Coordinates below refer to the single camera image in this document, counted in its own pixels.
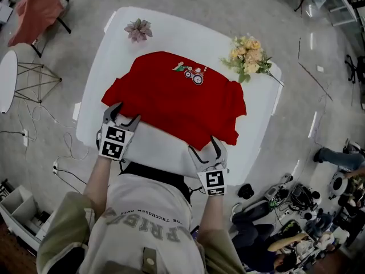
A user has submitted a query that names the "pink armchair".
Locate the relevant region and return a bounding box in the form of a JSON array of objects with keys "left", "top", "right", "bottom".
[{"left": 7, "top": 0, "right": 72, "bottom": 58}]

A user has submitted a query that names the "white open storage bin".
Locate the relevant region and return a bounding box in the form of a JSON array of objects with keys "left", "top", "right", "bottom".
[{"left": 1, "top": 186, "right": 37, "bottom": 225}]

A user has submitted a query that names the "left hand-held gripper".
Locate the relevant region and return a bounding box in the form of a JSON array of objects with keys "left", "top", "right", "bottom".
[{"left": 96, "top": 102, "right": 142, "bottom": 162}]

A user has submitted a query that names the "yellow artificial flower bouquet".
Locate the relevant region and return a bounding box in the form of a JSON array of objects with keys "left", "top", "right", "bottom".
[{"left": 219, "top": 35, "right": 285, "bottom": 87}]

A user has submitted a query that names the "white glass-door cabinet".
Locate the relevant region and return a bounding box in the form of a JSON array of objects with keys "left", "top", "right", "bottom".
[{"left": 319, "top": 0, "right": 359, "bottom": 27}]

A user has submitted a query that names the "red t-shirt with print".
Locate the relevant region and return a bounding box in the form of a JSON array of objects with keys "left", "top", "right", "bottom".
[{"left": 101, "top": 51, "right": 248, "bottom": 151}]

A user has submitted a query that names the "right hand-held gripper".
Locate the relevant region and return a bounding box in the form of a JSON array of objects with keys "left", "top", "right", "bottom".
[{"left": 188, "top": 135, "right": 230, "bottom": 196}]

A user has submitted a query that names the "pink artificial flower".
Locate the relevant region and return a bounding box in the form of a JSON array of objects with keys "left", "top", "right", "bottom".
[{"left": 123, "top": 18, "right": 153, "bottom": 43}]

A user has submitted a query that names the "white oval side table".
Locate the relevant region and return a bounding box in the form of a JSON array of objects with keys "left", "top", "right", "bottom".
[{"left": 0, "top": 50, "right": 63, "bottom": 114}]

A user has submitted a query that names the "black headset with cables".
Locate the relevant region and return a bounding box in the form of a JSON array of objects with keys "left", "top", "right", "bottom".
[{"left": 289, "top": 183, "right": 323, "bottom": 221}]

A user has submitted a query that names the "black round pouch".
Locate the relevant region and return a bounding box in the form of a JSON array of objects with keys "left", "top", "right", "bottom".
[{"left": 238, "top": 183, "right": 255, "bottom": 200}]

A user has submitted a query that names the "person's right forearm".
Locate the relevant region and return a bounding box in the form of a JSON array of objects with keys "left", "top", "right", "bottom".
[{"left": 196, "top": 194, "right": 226, "bottom": 241}]

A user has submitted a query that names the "black office chair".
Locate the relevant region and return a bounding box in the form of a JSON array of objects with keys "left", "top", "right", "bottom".
[{"left": 344, "top": 54, "right": 365, "bottom": 84}]

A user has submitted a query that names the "person's left forearm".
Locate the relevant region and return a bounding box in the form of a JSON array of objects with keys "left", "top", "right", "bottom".
[{"left": 82, "top": 155, "right": 115, "bottom": 219}]

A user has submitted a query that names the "white round helmet device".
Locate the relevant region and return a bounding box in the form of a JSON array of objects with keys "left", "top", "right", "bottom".
[{"left": 330, "top": 171, "right": 349, "bottom": 197}]

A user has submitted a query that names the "white filing cabinet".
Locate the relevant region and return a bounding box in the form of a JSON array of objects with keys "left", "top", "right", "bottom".
[{"left": 0, "top": 3, "right": 14, "bottom": 24}]

